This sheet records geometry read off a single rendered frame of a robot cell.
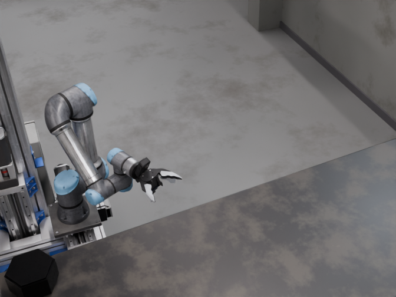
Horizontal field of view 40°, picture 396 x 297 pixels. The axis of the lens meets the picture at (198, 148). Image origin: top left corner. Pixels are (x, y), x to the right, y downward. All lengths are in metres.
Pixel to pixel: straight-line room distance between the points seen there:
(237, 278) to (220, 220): 0.16
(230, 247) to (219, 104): 4.08
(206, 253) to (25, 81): 4.92
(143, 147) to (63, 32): 2.52
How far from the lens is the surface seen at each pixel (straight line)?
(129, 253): 1.18
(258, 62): 5.90
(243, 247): 1.18
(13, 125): 2.51
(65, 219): 2.66
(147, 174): 2.19
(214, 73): 5.69
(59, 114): 2.30
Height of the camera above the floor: 2.89
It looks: 38 degrees down
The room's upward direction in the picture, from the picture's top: 2 degrees counter-clockwise
